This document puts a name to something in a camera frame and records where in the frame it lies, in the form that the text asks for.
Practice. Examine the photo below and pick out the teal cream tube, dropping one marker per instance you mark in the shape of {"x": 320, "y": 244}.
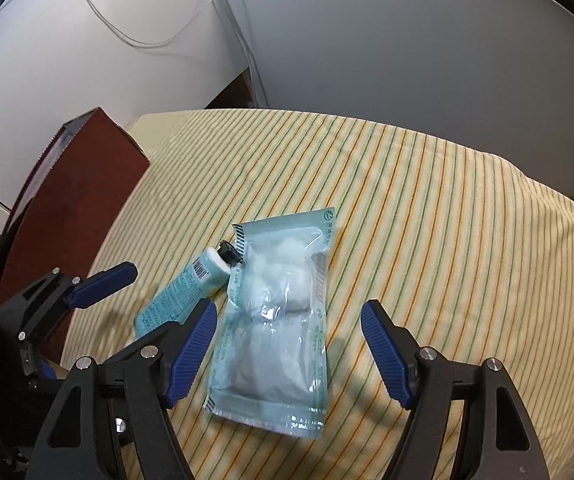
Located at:
{"x": 187, "y": 285}

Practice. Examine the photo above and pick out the striped yellow table cloth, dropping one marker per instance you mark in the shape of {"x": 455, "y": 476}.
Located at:
{"x": 442, "y": 210}

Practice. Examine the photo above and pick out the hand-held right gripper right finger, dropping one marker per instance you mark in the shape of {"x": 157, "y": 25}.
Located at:
{"x": 389, "y": 355}

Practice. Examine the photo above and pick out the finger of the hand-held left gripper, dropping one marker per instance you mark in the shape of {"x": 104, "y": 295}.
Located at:
{"x": 104, "y": 285}

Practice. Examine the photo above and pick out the cotton ball packet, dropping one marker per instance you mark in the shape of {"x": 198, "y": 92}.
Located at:
{"x": 267, "y": 345}

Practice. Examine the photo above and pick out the dark brown box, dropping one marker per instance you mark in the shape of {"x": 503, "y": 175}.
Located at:
{"x": 77, "y": 200}

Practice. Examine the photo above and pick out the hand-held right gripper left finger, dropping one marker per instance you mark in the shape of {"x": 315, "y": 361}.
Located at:
{"x": 189, "y": 355}

